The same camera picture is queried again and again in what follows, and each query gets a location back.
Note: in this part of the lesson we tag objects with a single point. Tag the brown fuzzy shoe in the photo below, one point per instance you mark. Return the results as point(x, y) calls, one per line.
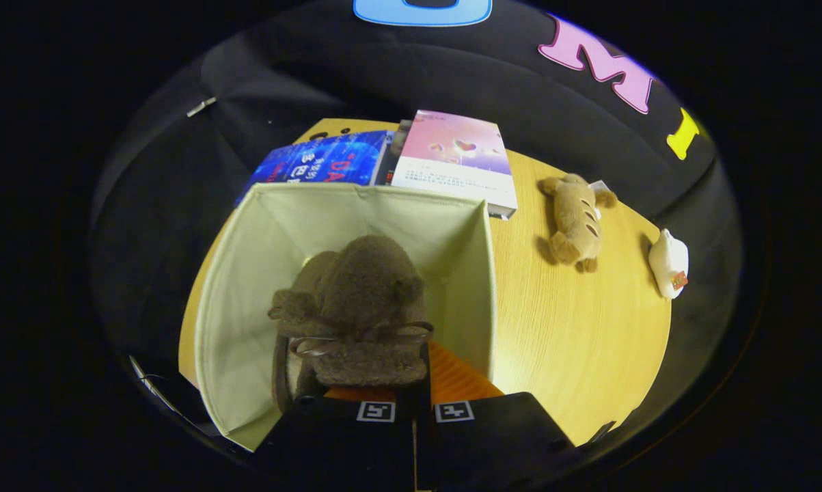
point(313, 270)
point(370, 287)

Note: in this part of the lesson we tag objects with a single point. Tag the brown plush toy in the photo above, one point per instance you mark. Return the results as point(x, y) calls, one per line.
point(578, 222)

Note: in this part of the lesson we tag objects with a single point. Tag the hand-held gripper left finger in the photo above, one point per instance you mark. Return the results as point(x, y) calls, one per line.
point(335, 444)

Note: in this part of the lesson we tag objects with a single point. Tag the white plush toy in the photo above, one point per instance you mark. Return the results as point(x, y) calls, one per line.
point(667, 263)

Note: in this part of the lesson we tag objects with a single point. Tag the cream fabric storage box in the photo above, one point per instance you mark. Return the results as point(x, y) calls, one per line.
point(247, 273)

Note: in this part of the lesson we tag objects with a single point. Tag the silver cloth clip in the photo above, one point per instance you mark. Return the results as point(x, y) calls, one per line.
point(201, 106)

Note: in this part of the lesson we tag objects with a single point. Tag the pink book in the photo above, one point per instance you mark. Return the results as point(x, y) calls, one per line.
point(451, 150)

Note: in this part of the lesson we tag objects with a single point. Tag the blue book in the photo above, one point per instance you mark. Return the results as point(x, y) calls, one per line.
point(329, 160)

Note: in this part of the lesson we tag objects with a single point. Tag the dark book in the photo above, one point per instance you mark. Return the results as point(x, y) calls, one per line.
point(391, 160)

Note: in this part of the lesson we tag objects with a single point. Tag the black backdrop cloth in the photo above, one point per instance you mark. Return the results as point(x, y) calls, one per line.
point(451, 75)

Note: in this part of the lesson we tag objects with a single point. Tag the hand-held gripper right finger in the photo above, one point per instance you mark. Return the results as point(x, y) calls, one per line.
point(492, 437)

